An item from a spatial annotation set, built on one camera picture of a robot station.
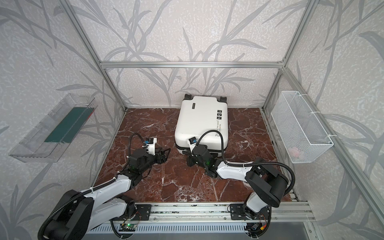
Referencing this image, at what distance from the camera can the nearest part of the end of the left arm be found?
2.16ft

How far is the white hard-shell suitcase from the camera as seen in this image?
0.80 m

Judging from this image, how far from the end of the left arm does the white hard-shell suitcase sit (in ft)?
0.41
